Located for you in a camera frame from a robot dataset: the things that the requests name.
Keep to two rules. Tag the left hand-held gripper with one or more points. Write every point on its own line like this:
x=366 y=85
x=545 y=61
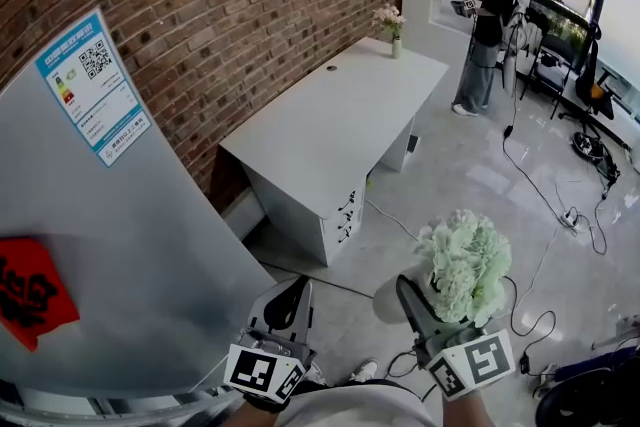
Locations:
x=260 y=370

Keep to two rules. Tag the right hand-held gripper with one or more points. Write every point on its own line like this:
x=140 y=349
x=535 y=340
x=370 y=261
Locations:
x=475 y=360

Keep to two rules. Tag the round white vase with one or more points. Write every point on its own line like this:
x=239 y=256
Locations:
x=387 y=300

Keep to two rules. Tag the pale green hydrangea bouquet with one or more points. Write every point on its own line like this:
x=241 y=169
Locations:
x=465 y=260

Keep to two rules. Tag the person's right forearm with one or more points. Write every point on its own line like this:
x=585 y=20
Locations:
x=465 y=410

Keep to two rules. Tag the person's left forearm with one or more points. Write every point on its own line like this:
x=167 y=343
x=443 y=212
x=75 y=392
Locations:
x=245 y=415

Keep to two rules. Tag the white desk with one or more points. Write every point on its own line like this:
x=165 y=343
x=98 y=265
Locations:
x=340 y=115

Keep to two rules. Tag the pink flowers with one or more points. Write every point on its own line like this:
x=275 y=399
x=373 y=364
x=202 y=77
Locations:
x=387 y=17

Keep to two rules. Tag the person's white shoe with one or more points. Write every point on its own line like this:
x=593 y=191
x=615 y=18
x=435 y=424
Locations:
x=315 y=375
x=364 y=371

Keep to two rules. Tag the person's black trousers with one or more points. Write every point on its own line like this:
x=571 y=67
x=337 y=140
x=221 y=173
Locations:
x=345 y=384

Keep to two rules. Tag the person's white shirt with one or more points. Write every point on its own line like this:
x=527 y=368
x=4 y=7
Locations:
x=360 y=407

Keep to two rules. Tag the grey refrigerator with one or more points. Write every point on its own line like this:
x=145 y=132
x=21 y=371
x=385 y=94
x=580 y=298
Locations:
x=125 y=240

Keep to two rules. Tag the white power strip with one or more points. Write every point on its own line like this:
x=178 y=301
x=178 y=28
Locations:
x=571 y=218

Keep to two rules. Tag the blue cloth item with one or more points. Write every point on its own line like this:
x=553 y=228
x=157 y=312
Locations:
x=595 y=362

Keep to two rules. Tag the black scooter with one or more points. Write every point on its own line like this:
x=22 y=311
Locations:
x=592 y=147

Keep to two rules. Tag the red paper sticker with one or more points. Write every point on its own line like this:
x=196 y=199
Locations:
x=30 y=290

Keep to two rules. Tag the small pale green vase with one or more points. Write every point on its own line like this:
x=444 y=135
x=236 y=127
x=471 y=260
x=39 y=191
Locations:
x=396 y=49

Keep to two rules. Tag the white backpack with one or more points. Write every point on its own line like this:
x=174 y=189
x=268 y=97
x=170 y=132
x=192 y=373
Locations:
x=514 y=50

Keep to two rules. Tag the black and orange chair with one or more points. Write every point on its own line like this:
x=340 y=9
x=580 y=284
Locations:
x=597 y=95

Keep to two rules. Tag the black folding stand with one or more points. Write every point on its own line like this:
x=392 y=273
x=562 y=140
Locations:
x=550 y=60

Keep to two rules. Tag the blue energy label sticker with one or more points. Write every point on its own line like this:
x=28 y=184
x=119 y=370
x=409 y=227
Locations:
x=95 y=90

